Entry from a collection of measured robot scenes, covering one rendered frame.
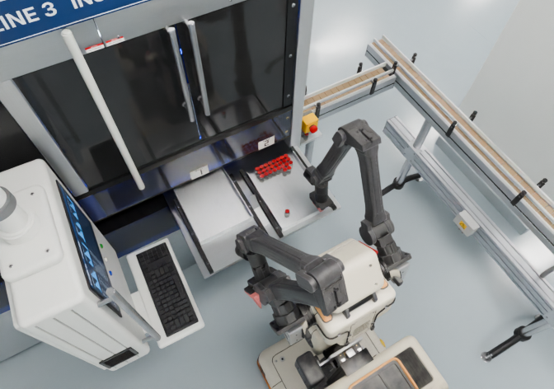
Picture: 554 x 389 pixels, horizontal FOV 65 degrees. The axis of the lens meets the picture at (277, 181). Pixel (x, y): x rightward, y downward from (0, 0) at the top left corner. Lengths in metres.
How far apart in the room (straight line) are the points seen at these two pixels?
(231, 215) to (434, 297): 1.50
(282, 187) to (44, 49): 1.18
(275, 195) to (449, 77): 2.41
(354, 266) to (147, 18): 0.94
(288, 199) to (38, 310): 1.17
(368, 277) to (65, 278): 0.87
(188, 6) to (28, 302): 0.91
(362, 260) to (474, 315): 1.70
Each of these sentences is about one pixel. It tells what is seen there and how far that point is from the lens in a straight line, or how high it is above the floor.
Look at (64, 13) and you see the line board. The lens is 1.27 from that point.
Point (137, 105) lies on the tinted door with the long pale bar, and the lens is 1.54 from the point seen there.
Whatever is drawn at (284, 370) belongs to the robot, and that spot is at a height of 0.28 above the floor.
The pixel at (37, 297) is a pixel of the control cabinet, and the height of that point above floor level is 1.55.
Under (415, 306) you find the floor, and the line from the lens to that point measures 2.89.
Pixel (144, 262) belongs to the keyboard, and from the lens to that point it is 2.02.
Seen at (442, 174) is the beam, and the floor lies 0.55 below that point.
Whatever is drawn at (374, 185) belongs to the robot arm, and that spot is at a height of 1.43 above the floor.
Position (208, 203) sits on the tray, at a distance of 2.03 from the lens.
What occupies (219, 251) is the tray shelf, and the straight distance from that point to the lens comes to 1.92.
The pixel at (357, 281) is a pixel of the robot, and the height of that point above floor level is 1.35.
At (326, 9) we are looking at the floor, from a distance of 4.46.
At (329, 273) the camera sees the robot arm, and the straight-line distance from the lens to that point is 1.11.
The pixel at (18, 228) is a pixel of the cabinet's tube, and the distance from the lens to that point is 1.29.
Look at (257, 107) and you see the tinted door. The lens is 1.82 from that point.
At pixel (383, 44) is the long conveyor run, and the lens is 2.71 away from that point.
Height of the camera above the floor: 2.65
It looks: 59 degrees down
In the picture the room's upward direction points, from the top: 2 degrees clockwise
